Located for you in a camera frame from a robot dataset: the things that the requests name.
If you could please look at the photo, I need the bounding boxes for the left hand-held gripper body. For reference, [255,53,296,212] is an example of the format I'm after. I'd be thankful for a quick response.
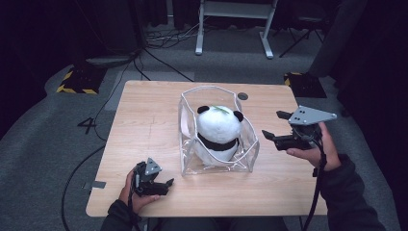
[133,157,163,197]

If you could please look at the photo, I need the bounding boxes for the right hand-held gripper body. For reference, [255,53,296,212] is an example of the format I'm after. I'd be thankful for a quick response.
[288,105,338,151]

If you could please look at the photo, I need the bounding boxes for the clear plastic bag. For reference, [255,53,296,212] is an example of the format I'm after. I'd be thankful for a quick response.
[177,85,261,177]

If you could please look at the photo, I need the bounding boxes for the panda plush toy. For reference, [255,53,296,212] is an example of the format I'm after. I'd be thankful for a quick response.
[193,105,244,167]

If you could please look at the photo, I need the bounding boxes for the person's left hand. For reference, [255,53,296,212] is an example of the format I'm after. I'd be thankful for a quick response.
[118,167,162,216]

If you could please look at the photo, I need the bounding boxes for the person's right hand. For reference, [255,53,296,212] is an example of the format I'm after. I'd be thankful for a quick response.
[286,121,342,172]

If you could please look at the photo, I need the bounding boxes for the black yellow striped floor plate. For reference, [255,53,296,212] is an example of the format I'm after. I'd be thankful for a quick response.
[56,65,107,95]
[283,71,327,99]

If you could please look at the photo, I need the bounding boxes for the grey tape strip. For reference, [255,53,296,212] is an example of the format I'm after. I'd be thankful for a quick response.
[81,180,107,191]

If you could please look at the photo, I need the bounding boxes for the person's lap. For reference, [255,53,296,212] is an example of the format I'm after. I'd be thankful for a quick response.
[147,216,290,231]

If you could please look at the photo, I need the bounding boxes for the black tripod stand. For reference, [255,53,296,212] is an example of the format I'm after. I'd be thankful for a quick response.
[278,15,325,59]

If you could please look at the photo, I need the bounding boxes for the grey curtain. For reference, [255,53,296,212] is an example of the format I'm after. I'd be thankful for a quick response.
[309,0,369,78]

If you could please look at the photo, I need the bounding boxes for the grey round stand base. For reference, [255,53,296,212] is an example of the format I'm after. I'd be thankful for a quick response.
[85,55,138,69]

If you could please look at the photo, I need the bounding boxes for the tall black cabinet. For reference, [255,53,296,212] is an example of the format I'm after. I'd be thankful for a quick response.
[73,0,147,59]

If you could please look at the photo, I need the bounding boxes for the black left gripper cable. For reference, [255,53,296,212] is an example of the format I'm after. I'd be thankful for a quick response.
[127,172,142,231]

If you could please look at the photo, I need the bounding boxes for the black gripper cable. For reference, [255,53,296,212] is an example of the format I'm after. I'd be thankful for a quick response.
[301,139,327,231]
[127,172,142,231]

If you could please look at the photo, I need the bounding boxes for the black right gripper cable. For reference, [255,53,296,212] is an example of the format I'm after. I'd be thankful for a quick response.
[301,139,327,231]

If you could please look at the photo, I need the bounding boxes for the long black floor cable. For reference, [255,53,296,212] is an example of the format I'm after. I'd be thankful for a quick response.
[61,144,108,231]

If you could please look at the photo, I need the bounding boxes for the thin black floor cable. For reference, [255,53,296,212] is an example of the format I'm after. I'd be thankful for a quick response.
[92,62,131,142]

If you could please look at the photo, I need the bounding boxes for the white metal table frame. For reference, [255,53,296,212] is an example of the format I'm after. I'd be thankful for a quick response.
[194,0,279,60]

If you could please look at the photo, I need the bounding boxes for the bundle of floor cables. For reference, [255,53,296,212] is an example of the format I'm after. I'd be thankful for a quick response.
[145,18,201,50]

